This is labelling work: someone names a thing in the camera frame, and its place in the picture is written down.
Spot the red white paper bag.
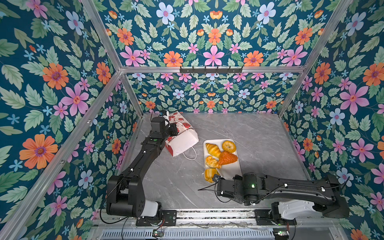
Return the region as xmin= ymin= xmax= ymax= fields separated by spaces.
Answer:
xmin=166 ymin=112 xmax=199 ymax=157

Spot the yellow fluted fake cake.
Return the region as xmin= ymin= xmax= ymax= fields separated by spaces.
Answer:
xmin=204 ymin=168 xmax=220 ymax=183

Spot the orange brown fake bread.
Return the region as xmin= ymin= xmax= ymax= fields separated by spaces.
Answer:
xmin=219 ymin=151 xmax=238 ymax=166

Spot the yellow fake ring bread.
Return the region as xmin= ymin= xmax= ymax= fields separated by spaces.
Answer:
xmin=205 ymin=156 xmax=221 ymax=169

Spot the yellow fake bagel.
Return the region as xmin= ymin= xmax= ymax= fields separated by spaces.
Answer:
xmin=222 ymin=141 xmax=237 ymax=153

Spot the yellow fake croissant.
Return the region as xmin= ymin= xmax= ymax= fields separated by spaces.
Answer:
xmin=206 ymin=143 xmax=222 ymax=159

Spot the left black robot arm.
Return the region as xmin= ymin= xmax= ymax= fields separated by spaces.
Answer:
xmin=106 ymin=117 xmax=178 ymax=221

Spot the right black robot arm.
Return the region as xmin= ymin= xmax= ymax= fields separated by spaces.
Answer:
xmin=213 ymin=173 xmax=350 ymax=219

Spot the white rectangular tray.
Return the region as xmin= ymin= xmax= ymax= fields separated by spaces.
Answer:
xmin=203 ymin=139 xmax=242 ymax=183

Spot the black hook rack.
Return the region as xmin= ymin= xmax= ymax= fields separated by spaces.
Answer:
xmin=179 ymin=66 xmax=243 ymax=75

